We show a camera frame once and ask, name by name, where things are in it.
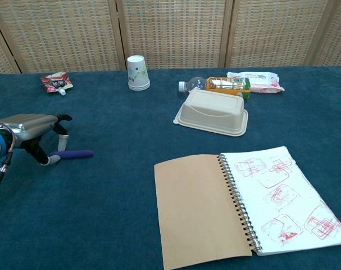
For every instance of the red spouted snack pouch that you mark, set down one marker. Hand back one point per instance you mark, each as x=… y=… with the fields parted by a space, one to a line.
x=56 y=81

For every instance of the open spiral notebook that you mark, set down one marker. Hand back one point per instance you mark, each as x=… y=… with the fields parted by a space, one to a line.
x=192 y=205

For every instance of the pink wet wipes pack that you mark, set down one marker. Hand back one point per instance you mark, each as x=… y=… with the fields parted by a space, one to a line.
x=264 y=81

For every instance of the white paper cup stack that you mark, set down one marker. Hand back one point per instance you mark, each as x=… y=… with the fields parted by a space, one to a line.
x=137 y=74

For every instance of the plastic bottle with orange label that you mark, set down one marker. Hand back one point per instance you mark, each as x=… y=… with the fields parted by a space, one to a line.
x=226 y=84

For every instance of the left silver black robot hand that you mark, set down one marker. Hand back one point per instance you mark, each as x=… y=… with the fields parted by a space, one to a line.
x=27 y=125

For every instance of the blue table cloth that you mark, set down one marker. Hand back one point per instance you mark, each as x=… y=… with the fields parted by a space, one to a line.
x=108 y=197

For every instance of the purple plastic stick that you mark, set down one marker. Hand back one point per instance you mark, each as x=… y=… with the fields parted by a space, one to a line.
x=74 y=154

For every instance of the beige pulp lunch box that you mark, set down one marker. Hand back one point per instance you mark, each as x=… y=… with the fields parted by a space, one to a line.
x=212 y=109

